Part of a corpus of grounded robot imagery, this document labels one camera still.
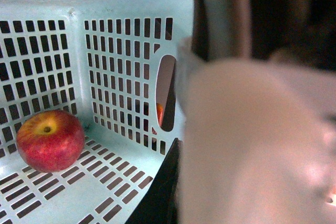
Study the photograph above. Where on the red yellow apple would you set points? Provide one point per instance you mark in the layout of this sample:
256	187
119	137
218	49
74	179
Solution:
50	141

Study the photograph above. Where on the orange fruit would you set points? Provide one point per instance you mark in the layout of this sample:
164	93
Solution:
159	114

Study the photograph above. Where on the blurred white left gripper finger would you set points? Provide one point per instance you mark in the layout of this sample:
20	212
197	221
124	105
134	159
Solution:
255	150

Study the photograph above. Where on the light blue plastic basket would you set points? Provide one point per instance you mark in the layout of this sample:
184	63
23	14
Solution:
108	62

